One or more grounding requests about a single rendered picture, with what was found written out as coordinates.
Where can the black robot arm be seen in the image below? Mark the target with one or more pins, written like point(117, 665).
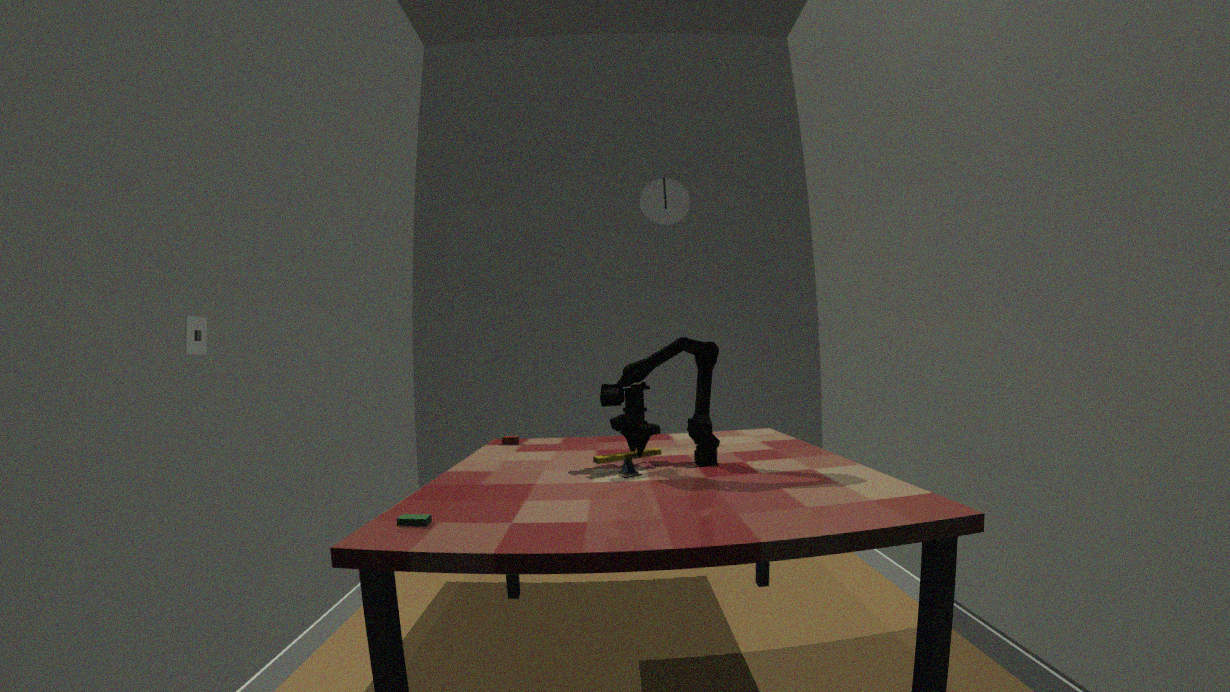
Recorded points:
point(699, 427)

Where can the small green block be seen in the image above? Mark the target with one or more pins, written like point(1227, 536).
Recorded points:
point(414, 520)

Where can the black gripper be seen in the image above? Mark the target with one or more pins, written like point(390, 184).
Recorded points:
point(638, 437)

